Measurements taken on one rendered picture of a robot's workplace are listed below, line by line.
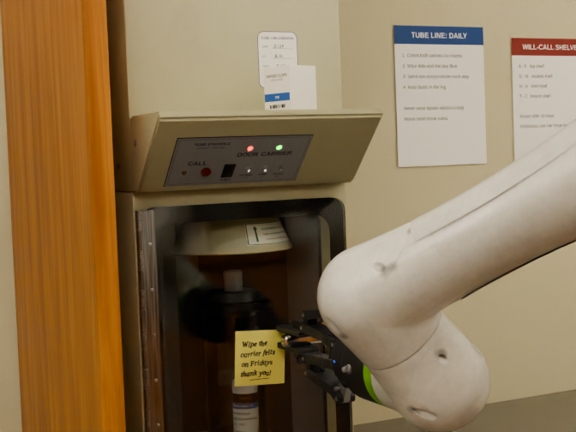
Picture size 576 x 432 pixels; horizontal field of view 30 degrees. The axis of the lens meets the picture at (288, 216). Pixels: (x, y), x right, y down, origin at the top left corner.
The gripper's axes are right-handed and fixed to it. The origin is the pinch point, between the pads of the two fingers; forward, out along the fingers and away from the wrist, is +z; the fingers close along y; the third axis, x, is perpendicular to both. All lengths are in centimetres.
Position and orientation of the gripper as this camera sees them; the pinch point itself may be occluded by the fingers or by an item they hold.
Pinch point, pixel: (297, 339)
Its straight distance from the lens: 148.7
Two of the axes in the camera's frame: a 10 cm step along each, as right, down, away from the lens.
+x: -9.0, 0.6, -4.3
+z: -4.4, -0.3, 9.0
